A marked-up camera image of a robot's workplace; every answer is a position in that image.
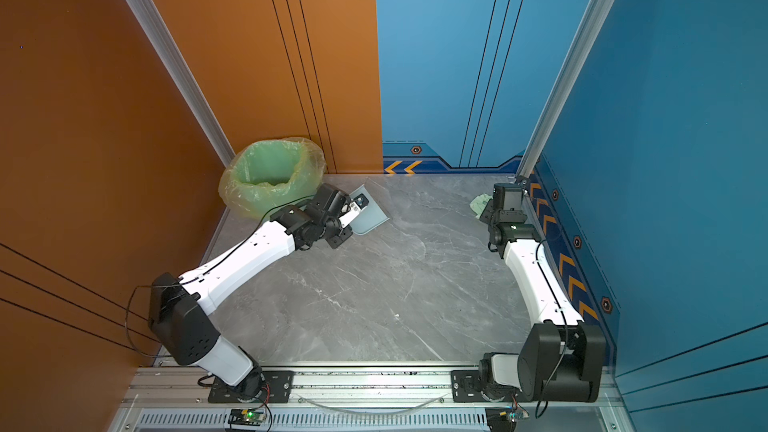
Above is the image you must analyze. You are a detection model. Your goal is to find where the light green paper scrap far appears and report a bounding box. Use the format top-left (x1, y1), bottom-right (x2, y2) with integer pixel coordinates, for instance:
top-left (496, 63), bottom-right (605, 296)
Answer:
top-left (470, 194), bottom-right (492, 218)

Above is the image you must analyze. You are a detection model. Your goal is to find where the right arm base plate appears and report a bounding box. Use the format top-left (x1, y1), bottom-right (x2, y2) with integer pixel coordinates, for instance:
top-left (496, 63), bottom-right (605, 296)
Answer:
top-left (450, 369), bottom-right (524, 403)

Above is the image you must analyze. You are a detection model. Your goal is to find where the grey-blue dustpan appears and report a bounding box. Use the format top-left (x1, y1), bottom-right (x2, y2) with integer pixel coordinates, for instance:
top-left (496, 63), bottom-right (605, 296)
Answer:
top-left (351, 185), bottom-right (389, 236)

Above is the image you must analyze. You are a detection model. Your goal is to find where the green trash bin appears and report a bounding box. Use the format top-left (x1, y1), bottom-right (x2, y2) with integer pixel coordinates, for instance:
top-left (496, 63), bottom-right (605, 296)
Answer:
top-left (299, 182), bottom-right (324, 201)

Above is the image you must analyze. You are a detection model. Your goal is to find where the left aluminium corner post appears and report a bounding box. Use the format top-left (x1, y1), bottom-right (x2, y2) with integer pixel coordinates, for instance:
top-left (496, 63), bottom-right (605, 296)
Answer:
top-left (125, 0), bottom-right (235, 165)

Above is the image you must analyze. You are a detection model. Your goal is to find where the aluminium corner post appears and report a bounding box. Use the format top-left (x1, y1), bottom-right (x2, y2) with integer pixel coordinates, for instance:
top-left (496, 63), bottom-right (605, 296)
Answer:
top-left (515, 0), bottom-right (615, 184)
top-left (125, 0), bottom-right (235, 165)

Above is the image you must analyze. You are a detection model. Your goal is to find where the yellow plastic bin liner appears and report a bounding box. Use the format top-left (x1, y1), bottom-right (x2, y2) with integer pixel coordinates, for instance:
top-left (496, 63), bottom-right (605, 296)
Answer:
top-left (218, 137), bottom-right (326, 219)

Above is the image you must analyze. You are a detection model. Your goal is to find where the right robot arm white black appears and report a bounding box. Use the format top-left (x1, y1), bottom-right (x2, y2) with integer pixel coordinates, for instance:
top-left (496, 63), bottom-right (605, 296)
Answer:
top-left (479, 183), bottom-right (607, 403)

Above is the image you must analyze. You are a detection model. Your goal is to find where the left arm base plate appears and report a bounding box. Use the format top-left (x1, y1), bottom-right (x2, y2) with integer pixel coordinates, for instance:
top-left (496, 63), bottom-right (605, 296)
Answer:
top-left (208, 370), bottom-right (295, 405)

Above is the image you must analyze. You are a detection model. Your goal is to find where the right circuit board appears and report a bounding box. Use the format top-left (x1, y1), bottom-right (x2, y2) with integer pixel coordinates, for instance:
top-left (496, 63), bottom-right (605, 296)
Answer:
top-left (485, 407), bottom-right (530, 432)

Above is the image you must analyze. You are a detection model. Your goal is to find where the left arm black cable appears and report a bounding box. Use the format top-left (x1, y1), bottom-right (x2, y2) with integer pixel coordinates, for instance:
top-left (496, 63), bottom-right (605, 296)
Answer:
top-left (124, 194), bottom-right (313, 358)

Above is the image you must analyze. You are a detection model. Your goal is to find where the right aluminium corner post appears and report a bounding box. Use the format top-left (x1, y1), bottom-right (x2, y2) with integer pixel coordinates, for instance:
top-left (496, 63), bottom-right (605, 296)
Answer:
top-left (515, 0), bottom-right (615, 184)

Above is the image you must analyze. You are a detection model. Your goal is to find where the left circuit board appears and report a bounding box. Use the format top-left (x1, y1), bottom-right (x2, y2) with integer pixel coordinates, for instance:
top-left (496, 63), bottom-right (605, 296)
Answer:
top-left (226, 408), bottom-right (270, 431)

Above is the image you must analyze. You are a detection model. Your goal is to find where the circuit board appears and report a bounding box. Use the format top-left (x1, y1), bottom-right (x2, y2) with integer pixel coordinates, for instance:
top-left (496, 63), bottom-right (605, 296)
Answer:
top-left (226, 408), bottom-right (270, 431)
top-left (485, 407), bottom-right (530, 432)

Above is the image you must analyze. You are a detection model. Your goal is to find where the aluminium mounting rail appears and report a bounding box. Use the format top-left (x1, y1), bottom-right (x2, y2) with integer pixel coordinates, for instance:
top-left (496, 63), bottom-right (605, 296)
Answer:
top-left (109, 362), bottom-right (634, 431)

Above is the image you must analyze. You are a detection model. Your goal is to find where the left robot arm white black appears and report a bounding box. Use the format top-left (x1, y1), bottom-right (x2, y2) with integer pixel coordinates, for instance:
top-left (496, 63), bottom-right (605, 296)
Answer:
top-left (148, 184), bottom-right (370, 402)

